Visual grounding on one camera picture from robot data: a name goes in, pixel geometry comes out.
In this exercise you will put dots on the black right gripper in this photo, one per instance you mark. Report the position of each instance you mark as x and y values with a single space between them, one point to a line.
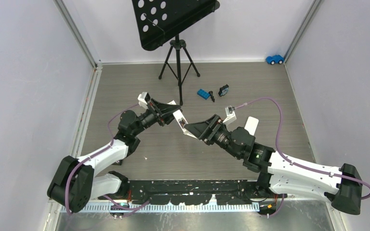
206 130

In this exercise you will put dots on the blue toy car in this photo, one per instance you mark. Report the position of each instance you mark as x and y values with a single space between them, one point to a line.
275 59

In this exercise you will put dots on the black screw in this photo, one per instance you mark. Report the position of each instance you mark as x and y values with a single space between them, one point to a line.
211 96

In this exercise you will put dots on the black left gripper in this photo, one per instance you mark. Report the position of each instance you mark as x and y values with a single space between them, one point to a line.
163 112

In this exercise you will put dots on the small black blue box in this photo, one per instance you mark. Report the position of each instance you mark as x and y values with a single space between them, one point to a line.
223 90

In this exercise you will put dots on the white remote control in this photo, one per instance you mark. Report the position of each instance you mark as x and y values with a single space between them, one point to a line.
178 115

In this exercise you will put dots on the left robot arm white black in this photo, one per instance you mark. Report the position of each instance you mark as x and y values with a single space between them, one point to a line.
77 180

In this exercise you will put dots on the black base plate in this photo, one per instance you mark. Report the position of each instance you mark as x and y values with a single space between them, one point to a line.
192 192

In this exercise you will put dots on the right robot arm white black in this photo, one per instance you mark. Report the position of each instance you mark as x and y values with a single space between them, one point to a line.
282 174

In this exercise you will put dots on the blue toy brick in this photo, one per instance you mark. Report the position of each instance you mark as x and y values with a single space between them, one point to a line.
203 94

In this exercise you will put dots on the black music stand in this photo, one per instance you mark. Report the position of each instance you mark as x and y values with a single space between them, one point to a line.
162 21

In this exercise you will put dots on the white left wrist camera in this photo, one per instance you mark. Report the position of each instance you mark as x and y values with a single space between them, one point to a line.
143 98

